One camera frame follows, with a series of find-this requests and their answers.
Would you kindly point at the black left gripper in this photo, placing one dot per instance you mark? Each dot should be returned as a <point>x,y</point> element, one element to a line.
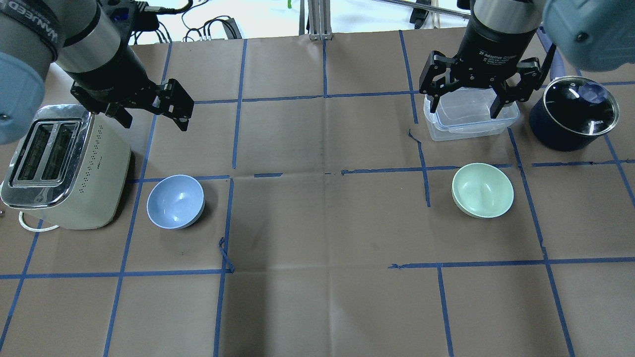
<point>113,68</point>

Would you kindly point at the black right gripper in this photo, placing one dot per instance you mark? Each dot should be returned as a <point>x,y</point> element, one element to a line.
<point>491,45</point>

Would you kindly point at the blue bowl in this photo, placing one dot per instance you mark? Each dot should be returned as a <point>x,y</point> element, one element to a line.
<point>176,202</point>

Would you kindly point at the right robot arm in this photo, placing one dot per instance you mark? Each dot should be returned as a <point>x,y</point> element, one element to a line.
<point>593,35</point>

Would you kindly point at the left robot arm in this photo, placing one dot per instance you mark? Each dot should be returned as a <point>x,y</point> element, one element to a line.
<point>32,35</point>

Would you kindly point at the green bowl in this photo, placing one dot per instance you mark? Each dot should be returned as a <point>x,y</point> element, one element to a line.
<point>482,191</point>

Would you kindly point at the clear plastic container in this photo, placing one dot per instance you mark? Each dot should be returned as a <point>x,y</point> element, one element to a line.
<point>465,113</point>

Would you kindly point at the cream chrome toaster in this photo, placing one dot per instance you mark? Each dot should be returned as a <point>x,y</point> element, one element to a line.
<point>69,170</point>

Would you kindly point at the dark blue pot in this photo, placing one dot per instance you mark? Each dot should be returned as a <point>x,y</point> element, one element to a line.
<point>573,112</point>

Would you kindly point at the metal frame post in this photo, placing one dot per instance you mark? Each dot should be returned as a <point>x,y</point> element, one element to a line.
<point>315,19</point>

